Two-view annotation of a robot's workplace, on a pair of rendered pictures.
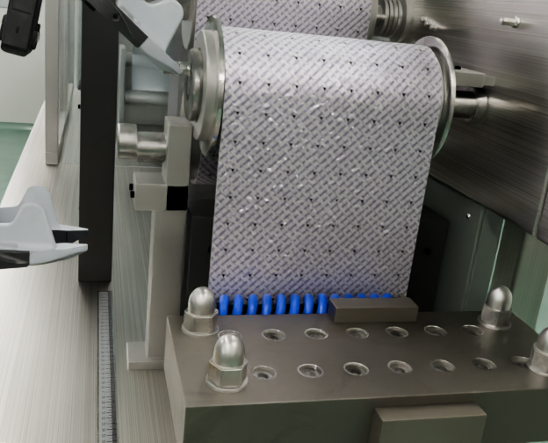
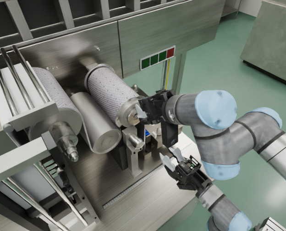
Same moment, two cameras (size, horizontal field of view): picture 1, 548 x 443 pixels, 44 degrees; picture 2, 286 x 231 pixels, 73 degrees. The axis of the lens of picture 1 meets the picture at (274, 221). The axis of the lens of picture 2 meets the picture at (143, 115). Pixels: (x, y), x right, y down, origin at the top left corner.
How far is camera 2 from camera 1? 1.11 m
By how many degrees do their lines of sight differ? 90
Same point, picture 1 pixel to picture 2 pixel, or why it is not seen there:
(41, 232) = (177, 150)
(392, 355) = not seen: hidden behind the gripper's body
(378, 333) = not seen: hidden behind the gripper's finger
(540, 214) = (122, 74)
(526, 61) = (105, 54)
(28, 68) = not seen: outside the picture
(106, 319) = (121, 194)
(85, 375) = (150, 180)
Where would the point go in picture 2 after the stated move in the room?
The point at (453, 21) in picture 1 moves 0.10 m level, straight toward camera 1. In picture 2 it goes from (66, 61) to (91, 58)
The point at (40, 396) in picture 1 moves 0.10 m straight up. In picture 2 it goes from (163, 183) to (165, 173)
